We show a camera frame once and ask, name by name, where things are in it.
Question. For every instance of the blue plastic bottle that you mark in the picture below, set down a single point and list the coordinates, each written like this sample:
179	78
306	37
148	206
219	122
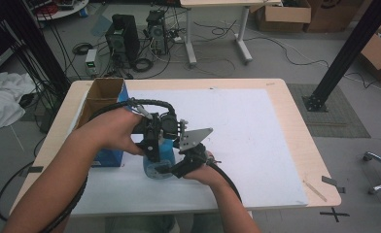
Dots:
167	152

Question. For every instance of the open cardboard box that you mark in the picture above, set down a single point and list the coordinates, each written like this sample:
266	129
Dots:
285	14

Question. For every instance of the thin wooden stick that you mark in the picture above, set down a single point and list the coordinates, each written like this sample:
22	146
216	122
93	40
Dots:
315	191

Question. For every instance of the person's dark clothing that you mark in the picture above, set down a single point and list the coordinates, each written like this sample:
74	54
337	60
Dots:
140	225

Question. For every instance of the white table mat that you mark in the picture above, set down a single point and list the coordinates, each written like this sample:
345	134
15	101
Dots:
243	129

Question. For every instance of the round white table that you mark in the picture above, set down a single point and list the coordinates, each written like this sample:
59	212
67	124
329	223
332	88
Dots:
68	13

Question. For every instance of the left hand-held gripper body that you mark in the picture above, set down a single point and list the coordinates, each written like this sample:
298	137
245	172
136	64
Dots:
169	124

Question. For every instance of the white-legged desk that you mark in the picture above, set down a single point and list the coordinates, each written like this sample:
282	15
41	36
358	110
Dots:
190	39

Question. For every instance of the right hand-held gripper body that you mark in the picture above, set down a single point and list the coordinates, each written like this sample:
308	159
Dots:
195	137

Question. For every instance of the black metal post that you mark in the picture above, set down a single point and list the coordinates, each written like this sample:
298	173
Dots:
347	55

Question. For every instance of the person's right hand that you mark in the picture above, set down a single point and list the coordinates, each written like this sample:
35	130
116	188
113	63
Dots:
208	176

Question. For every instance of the closed brown cardboard box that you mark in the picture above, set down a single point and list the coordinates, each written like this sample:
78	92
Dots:
334	16

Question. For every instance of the small grey computer tower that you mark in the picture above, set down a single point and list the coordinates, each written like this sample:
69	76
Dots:
157	32

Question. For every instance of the grey floor mat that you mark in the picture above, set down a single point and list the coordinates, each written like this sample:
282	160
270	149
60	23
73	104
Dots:
340	124

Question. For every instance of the person's left hand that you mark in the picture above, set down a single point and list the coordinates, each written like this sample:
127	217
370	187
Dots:
117	129

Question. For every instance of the cardboard box with blue contents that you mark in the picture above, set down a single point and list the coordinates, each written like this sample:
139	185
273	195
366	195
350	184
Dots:
378	51

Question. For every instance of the white cloth heap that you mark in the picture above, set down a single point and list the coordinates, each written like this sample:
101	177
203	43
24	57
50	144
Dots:
0	100

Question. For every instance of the white power supply unit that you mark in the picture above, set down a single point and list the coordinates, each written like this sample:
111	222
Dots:
91	61

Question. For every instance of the black tape strip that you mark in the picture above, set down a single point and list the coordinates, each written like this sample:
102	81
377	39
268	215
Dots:
329	181
33	169

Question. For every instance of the chrome chair base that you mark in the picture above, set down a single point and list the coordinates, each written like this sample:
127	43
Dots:
378	158

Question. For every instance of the large black computer tower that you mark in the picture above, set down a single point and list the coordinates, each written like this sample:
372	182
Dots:
123	35

